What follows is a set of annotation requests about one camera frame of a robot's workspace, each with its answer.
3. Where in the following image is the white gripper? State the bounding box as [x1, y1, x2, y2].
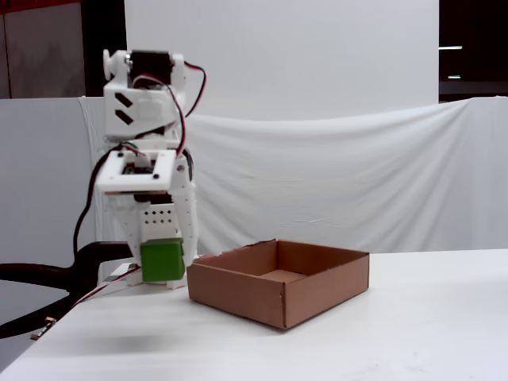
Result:
[105, 130, 199, 267]

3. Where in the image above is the green cube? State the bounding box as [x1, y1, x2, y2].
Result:
[140, 237, 187, 283]

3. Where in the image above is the white draped cloth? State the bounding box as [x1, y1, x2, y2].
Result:
[78, 97, 508, 256]

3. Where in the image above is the grey partition panel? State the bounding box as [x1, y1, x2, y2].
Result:
[0, 98, 89, 267]

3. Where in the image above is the black curved chair armrest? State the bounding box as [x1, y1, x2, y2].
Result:
[0, 241, 135, 341]

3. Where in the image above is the brown cabinet door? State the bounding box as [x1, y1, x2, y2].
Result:
[0, 0, 87, 100]

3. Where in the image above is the brown cardboard box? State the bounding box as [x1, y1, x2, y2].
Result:
[186, 238, 371, 330]

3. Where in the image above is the white camera mount with board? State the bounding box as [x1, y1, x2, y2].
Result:
[97, 148, 178, 196]

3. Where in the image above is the red white black cable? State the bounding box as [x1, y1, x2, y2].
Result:
[72, 264, 143, 310]

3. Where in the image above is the white backdrop panel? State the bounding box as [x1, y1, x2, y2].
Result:
[124, 0, 441, 121]

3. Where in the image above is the red black servo cable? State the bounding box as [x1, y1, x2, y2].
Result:
[133, 62, 208, 160]

